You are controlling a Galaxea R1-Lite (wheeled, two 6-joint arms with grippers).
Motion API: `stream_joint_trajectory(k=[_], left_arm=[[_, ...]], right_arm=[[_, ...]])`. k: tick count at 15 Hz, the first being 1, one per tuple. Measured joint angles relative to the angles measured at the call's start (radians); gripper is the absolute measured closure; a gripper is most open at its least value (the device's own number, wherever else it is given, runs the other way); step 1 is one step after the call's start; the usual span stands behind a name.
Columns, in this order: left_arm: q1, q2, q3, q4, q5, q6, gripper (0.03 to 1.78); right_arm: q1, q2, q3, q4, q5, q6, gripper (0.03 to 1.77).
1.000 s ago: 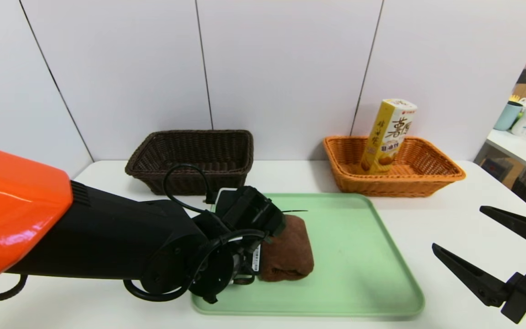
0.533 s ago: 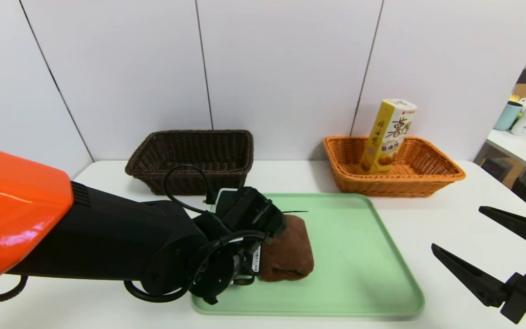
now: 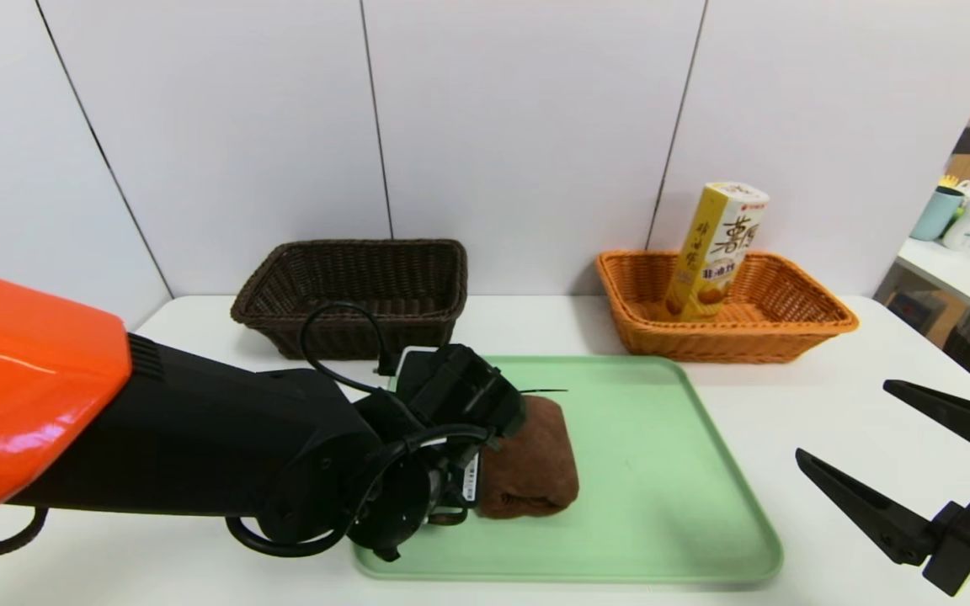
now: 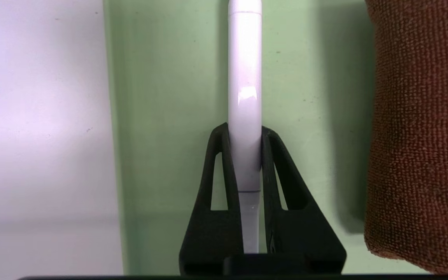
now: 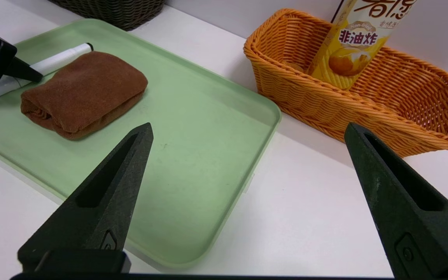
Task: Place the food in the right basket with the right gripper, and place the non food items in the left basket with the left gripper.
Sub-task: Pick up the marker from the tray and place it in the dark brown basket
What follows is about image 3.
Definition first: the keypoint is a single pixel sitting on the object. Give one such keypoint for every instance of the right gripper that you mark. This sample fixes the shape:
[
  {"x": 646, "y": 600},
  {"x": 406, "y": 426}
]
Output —
[{"x": 963, "y": 540}]

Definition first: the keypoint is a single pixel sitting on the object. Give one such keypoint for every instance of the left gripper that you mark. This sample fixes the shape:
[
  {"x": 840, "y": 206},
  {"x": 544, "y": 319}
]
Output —
[{"x": 469, "y": 481}]

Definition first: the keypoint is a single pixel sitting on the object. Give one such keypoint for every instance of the brown towel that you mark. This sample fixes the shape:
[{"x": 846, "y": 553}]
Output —
[{"x": 535, "y": 471}]

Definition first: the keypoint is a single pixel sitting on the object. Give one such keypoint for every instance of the yellow potato chips box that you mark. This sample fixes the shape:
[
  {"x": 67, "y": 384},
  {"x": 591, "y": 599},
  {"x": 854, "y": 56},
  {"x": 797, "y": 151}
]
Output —
[{"x": 716, "y": 252}]

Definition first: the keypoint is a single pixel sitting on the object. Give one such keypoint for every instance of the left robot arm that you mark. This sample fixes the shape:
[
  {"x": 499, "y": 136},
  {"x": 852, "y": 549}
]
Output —
[{"x": 157, "y": 429}]

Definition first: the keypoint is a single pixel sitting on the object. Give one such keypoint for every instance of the orange wicker basket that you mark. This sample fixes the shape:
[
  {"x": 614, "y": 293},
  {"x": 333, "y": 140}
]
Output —
[{"x": 788, "y": 337}]

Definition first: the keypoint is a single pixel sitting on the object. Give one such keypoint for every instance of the dark brown wicker basket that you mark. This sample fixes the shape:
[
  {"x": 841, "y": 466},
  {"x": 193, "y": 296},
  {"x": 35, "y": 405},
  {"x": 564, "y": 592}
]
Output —
[{"x": 418, "y": 278}]

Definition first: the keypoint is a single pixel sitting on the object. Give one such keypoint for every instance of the white side table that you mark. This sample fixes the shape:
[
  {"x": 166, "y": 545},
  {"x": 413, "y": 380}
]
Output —
[{"x": 965, "y": 282}]

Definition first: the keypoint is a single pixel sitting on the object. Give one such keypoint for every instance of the light green plastic tray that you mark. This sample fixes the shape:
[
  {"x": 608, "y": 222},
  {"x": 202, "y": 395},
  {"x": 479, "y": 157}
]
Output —
[{"x": 662, "y": 505}]

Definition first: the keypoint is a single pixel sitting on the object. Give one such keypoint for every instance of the teal cup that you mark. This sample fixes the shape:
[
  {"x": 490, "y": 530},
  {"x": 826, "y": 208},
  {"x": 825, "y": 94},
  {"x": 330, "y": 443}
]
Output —
[{"x": 935, "y": 215}]

